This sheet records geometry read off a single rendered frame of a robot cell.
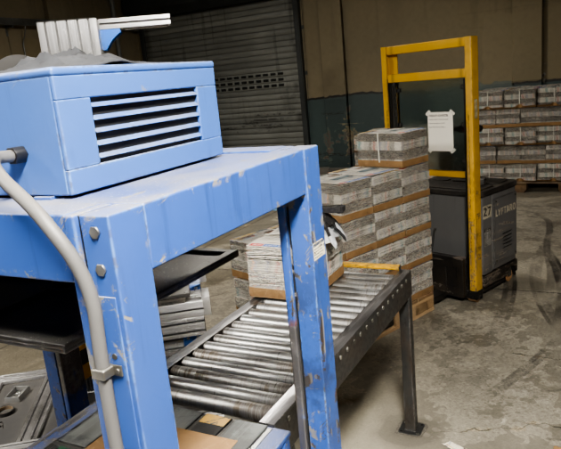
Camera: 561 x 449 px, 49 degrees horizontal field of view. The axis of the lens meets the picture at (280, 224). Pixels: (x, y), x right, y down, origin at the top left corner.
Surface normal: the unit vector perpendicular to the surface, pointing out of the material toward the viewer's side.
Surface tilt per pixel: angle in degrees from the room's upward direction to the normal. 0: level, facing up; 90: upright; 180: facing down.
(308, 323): 90
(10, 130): 90
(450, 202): 90
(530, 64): 90
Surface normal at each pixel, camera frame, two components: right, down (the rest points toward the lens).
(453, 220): -0.74, 0.22
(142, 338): 0.88, 0.03
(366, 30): -0.46, 0.25
